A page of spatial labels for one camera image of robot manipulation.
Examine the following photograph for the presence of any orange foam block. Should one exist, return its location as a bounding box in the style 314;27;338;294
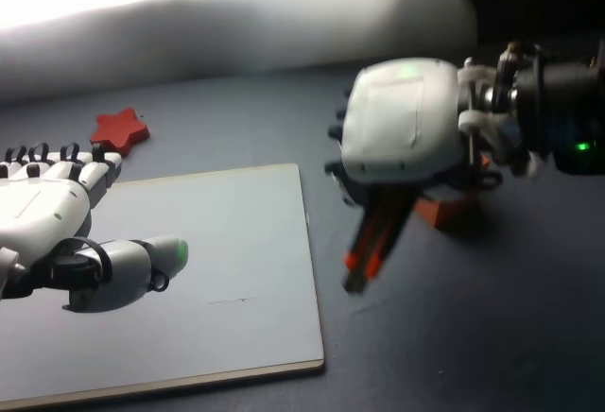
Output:
414;154;492;231

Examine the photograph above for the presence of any red star block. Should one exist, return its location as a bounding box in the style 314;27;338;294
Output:
89;106;151;156

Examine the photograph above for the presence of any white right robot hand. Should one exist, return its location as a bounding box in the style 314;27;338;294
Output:
324;57;502;210

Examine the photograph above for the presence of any white square cutting board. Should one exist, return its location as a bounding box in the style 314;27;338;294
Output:
0;163;326;411

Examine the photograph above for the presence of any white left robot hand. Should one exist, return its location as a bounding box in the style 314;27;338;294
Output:
0;141;190;314

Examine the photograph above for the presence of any white robot body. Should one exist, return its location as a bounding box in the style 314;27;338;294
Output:
0;0;478;104

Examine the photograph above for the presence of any grey table cloth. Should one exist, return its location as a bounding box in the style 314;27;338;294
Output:
0;36;605;412

